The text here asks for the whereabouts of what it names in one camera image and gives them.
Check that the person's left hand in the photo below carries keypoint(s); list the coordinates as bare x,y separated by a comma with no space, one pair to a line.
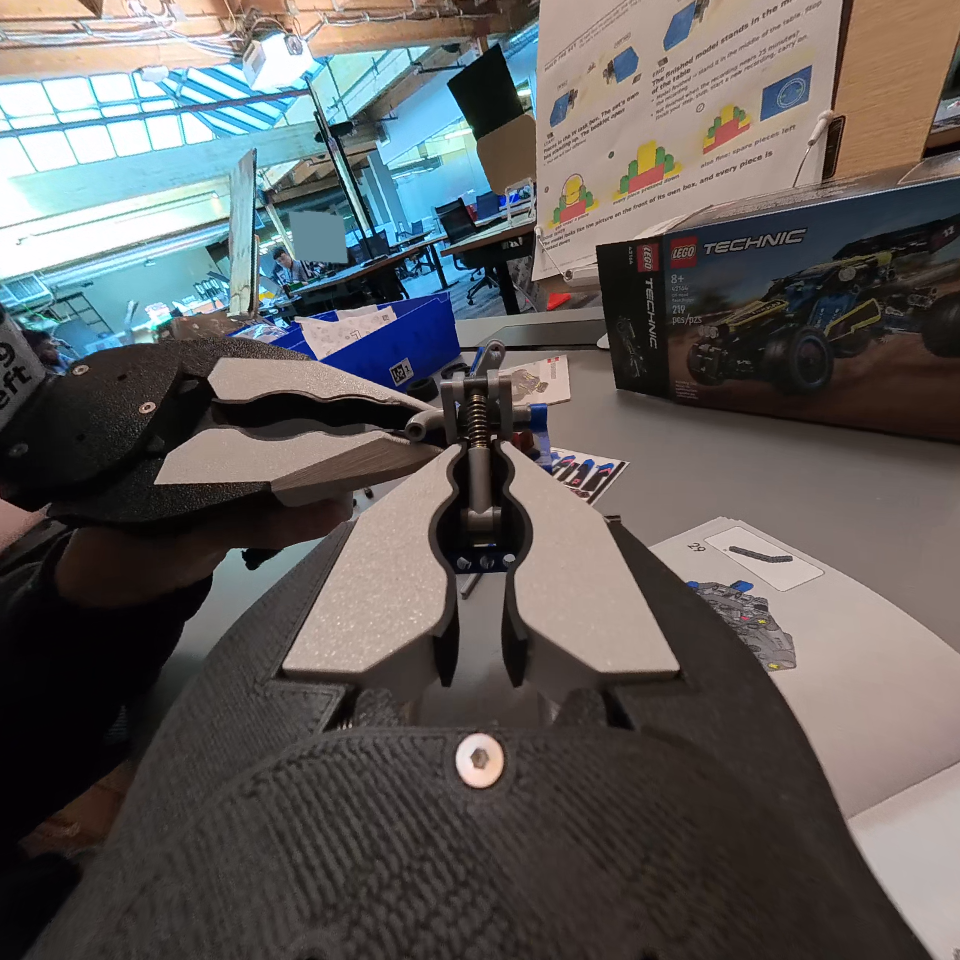
187,544

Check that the lego sticker sheet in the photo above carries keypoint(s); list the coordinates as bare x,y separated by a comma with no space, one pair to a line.
592,472

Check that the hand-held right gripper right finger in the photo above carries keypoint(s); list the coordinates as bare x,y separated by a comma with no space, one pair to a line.
592,600

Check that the brown cardboard sheet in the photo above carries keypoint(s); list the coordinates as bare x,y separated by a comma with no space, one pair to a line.
244,240

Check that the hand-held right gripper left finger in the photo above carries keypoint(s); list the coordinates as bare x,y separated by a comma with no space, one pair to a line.
375,600

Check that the orange traffic cone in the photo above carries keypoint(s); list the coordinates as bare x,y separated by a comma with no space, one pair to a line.
562,301

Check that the wooden cabinet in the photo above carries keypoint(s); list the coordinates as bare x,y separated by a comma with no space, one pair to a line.
75,817

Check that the long wooden office desk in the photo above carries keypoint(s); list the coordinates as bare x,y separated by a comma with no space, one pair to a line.
480,240

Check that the small booklet with buggy cover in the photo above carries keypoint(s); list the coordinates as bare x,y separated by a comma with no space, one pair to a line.
540,382

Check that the lego instruction booklet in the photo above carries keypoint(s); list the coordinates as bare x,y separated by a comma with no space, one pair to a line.
862,675

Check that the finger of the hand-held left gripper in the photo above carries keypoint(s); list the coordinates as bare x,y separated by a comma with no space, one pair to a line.
262,461
300,379

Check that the blue grey lego model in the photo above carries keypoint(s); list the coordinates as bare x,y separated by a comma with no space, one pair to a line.
480,420

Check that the lego set box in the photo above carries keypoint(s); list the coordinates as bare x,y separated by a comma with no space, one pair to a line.
787,315

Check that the blue bin with white label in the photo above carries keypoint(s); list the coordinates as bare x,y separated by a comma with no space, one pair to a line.
427,337

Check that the light wooden partition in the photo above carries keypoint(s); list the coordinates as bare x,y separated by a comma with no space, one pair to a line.
892,75

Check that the white ceiling projector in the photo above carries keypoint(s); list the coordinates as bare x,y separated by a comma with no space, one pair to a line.
274,60

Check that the dark computer monitor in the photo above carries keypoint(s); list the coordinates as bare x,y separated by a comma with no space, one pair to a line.
525,330

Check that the white paper sheets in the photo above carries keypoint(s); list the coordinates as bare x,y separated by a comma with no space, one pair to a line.
345,330

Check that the white instruction poster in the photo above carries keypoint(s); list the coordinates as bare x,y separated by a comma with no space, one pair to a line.
675,150

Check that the black rubber tyre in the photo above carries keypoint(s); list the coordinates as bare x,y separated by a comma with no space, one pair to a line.
422,388

